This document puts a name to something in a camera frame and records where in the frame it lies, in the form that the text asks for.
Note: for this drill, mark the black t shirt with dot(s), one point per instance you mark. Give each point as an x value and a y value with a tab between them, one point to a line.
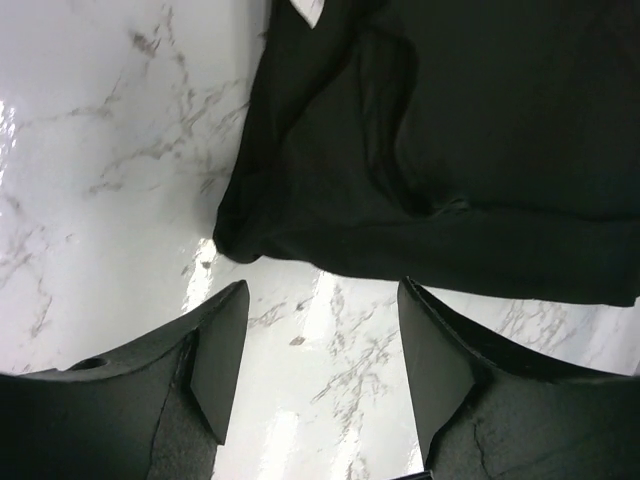
487	147

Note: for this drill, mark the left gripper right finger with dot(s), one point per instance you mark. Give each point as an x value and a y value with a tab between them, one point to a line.
486	407

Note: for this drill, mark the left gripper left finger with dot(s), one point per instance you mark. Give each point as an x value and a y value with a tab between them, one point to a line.
157	407

